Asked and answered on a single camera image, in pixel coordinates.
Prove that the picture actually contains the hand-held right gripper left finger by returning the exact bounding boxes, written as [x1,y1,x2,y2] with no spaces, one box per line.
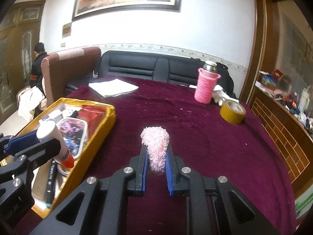
[29,144,149,235]

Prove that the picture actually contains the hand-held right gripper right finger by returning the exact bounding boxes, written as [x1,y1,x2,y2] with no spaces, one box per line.
[166,145,282,235]

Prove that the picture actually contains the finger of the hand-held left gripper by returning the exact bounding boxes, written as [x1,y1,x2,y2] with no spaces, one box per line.
[13,137,61,177]
[0,130,41,158]

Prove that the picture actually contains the white glue stick orange cap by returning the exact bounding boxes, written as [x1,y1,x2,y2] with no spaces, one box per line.
[36,121,75,169]

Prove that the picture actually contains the black marker red tip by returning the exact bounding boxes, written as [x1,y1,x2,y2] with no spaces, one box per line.
[45,159,58,205]

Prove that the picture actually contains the pink fluffy plush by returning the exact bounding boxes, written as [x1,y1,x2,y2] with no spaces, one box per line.
[140,126,170,175]

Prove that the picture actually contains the cartoon print clear pouch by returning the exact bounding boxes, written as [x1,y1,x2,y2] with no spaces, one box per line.
[57,117,88,159]

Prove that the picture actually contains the yellow taped cardboard box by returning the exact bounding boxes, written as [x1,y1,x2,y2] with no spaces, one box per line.
[7,97,116,219]

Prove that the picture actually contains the red snack packet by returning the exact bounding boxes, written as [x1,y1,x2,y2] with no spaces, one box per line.
[77,105,108,137]

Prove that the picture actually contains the white box blue label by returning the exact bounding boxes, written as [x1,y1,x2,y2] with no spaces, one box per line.
[39,109,65,128]

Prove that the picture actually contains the white garment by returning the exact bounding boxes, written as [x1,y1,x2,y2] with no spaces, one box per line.
[17,86,47,123]

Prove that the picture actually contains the maroon velvet tablecloth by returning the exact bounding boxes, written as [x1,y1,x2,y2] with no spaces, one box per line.
[24,75,297,235]

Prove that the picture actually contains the brown tape roll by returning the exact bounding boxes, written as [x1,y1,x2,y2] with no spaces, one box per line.
[219,99,246,125]

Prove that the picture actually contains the wooden door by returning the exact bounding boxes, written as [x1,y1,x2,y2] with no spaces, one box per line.
[0,0,46,125]

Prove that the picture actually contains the brown padded chair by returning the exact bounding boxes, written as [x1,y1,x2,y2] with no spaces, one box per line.
[40,46,102,106]

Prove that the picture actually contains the white paper sheets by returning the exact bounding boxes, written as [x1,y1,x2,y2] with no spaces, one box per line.
[88,79,139,98]

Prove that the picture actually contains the bottle with pink knitted sleeve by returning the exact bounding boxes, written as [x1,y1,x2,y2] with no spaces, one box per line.
[194,61,221,104]

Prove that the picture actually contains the white cloth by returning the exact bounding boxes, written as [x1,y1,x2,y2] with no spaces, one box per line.
[212,85,231,106]

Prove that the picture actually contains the black leather sofa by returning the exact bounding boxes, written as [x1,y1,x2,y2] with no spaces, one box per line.
[65,51,235,98]

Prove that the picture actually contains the black bag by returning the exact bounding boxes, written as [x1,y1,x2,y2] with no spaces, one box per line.
[191,57,235,98]

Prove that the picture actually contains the wooden brick pattern counter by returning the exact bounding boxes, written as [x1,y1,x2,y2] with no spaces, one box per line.
[247,82,313,196]

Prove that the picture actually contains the green white sign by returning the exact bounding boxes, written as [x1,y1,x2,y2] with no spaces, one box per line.
[295,191,313,216]

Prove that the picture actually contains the open printed carton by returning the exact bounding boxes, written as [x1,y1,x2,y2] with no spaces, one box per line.
[258,69,284,91]

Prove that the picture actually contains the pile of assorted clutter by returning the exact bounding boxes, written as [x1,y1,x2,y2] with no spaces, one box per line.
[273,89,313,137]

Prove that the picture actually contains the white kettle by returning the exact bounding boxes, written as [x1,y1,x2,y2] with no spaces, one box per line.
[301,86,313,113]

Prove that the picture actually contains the small wall plaque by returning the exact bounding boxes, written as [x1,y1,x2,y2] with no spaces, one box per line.
[62,22,72,38]

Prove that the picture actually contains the wooden partition frame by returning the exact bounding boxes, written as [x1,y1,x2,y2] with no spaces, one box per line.
[238,0,291,103]

